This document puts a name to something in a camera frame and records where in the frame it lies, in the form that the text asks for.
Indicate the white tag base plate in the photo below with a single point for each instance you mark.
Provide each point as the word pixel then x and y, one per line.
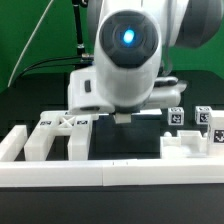
pixel 149 112

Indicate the white U-shaped obstacle fence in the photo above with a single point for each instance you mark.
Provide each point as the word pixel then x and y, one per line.
pixel 15 173

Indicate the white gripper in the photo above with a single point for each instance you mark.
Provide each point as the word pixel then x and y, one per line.
pixel 166 93

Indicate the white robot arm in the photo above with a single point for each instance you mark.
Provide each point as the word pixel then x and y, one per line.
pixel 129 37

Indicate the black camera pole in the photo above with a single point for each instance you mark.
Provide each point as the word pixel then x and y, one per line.
pixel 78 26

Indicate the white chair seat part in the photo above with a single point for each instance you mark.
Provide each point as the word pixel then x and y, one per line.
pixel 185 144

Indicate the white chair backrest frame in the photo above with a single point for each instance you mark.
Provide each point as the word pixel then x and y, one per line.
pixel 59 123

